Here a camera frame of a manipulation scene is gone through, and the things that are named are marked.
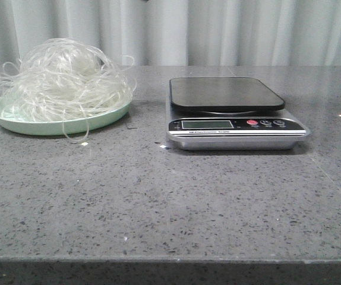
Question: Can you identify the light green plastic plate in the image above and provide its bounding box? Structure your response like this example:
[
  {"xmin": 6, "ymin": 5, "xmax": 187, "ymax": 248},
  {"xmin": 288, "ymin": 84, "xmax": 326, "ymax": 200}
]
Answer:
[{"xmin": 0, "ymin": 99, "xmax": 131, "ymax": 136}]

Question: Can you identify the silver black kitchen scale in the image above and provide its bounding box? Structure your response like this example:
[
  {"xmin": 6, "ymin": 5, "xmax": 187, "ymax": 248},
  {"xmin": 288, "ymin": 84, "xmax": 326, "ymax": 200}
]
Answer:
[{"xmin": 166, "ymin": 77, "xmax": 310, "ymax": 151}]

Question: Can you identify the white pleated curtain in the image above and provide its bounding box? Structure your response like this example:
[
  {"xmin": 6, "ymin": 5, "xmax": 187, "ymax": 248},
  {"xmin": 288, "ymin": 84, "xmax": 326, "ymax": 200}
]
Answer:
[{"xmin": 0, "ymin": 1, "xmax": 341, "ymax": 66}]

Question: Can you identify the translucent white vermicelli bundle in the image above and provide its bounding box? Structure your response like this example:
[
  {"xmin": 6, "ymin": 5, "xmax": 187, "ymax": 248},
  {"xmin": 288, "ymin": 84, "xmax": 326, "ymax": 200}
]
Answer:
[{"xmin": 0, "ymin": 38, "xmax": 137, "ymax": 143}]

